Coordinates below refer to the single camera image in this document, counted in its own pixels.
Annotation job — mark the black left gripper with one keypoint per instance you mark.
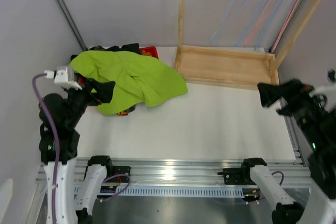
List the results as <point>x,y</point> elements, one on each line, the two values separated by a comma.
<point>104,91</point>

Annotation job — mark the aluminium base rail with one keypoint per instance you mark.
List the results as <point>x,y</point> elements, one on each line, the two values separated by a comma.
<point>172,172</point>

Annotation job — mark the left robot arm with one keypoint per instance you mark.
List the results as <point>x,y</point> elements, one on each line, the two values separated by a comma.
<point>59,150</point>

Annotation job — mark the orange camouflage shorts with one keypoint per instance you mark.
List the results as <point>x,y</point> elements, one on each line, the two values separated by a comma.
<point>126,112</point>

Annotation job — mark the slotted cable duct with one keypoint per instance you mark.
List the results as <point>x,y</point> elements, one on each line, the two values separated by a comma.
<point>210,192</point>

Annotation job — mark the lime green shorts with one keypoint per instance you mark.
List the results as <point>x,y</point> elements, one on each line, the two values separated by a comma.
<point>138,78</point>

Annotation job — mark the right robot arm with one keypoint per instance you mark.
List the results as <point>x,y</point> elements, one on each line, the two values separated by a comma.
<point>320,207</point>

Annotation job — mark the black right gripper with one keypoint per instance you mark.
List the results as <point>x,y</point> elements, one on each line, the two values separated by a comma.
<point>293,91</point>

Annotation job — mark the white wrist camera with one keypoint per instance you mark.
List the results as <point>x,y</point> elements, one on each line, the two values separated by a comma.
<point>63,76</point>
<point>329,89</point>

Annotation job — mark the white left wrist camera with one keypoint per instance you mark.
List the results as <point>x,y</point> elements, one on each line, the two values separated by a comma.
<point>63,76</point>

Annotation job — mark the black shorts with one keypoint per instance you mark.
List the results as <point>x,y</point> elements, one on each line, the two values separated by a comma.
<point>100,54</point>

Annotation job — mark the red plastic tray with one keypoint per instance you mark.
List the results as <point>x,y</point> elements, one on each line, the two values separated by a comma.
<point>145,51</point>

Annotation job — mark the pink hanger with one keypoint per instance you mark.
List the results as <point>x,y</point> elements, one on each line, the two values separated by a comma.
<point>285,25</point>
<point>262,16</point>

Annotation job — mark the blue hanger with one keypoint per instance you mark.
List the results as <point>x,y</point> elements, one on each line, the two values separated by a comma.
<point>253,22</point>
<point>228,18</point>
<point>273,8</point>

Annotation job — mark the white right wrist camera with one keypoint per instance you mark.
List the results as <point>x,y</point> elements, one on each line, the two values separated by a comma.
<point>329,89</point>

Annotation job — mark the wooden clothes rack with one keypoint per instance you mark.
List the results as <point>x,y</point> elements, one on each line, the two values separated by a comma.
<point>237,68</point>

